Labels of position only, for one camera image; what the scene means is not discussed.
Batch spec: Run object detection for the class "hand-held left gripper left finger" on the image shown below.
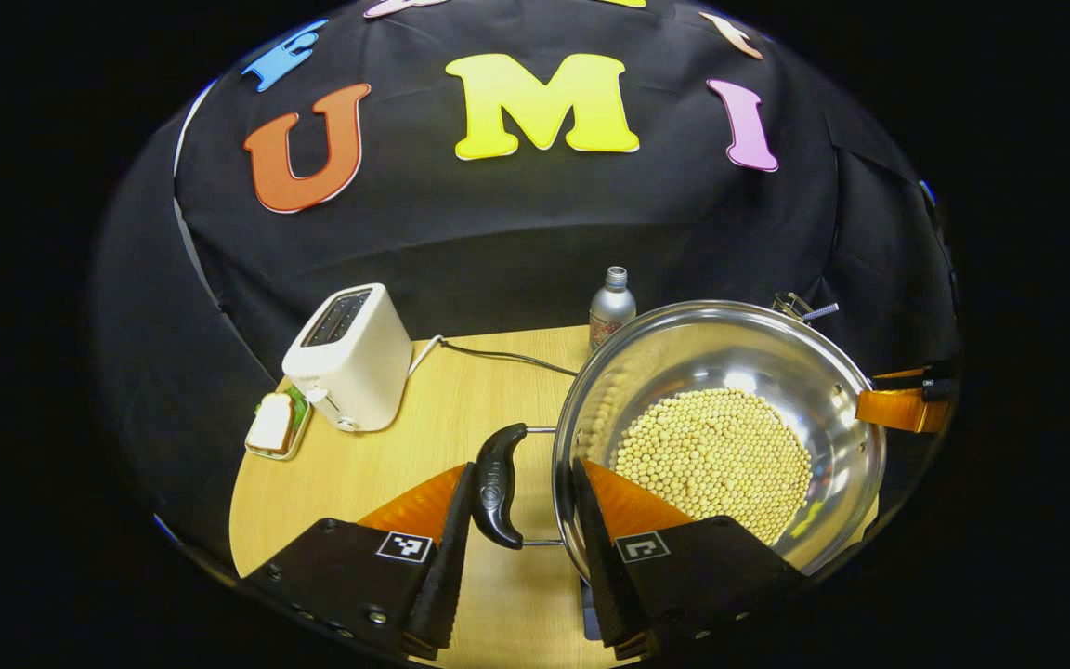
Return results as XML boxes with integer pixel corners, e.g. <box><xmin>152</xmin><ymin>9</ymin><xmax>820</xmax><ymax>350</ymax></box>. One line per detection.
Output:
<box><xmin>240</xmin><ymin>462</ymin><xmax>477</xmax><ymax>661</ymax></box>

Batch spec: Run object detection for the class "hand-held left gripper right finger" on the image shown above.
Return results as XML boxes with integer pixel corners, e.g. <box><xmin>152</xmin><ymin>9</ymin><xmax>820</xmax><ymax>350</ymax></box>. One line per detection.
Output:
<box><xmin>572</xmin><ymin>458</ymin><xmax>815</xmax><ymax>661</ymax></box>

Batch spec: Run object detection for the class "black induction cooktop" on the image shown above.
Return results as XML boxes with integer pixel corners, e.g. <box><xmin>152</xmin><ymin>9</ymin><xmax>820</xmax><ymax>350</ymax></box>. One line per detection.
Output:
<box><xmin>580</xmin><ymin>578</ymin><xmax>603</xmax><ymax>642</ymax></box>

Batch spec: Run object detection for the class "stainless steel pot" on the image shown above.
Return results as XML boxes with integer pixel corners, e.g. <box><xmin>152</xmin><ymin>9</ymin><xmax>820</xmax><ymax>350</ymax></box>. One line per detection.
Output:
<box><xmin>472</xmin><ymin>299</ymin><xmax>889</xmax><ymax>582</ymax></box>

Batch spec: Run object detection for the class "pile of yellow beans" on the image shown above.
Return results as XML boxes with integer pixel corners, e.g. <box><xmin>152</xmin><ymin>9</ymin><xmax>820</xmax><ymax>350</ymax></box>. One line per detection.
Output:
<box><xmin>611</xmin><ymin>387</ymin><xmax>815</xmax><ymax>546</ymax></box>

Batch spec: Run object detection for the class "small green tray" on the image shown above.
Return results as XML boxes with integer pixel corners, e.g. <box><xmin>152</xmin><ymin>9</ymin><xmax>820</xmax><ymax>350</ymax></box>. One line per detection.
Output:
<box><xmin>244</xmin><ymin>386</ymin><xmax>315</xmax><ymax>462</ymax></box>

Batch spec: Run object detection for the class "white toaster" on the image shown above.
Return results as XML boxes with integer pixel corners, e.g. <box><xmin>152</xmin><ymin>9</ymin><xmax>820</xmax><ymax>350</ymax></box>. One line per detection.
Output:
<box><xmin>281</xmin><ymin>283</ymin><xmax>413</xmax><ymax>434</ymax></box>

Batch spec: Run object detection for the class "toast slice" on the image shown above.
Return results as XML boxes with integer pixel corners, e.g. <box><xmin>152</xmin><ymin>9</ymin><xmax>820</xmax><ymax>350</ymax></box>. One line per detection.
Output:
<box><xmin>247</xmin><ymin>392</ymin><xmax>294</xmax><ymax>453</ymax></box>

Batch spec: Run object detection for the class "small silver bottle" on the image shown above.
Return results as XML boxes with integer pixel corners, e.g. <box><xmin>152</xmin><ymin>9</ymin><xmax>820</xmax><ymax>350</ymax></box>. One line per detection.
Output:
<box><xmin>589</xmin><ymin>267</ymin><xmax>637</xmax><ymax>351</ymax></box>

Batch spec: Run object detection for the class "black backdrop cloth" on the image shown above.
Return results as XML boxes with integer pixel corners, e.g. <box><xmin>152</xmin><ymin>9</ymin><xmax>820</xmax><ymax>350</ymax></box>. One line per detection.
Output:
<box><xmin>89</xmin><ymin>0</ymin><xmax>963</xmax><ymax>558</ymax></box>

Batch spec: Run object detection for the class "toaster power cable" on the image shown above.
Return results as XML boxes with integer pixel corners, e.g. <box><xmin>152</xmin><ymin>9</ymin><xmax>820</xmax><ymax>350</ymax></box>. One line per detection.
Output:
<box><xmin>405</xmin><ymin>334</ymin><xmax>582</xmax><ymax>378</ymax></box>

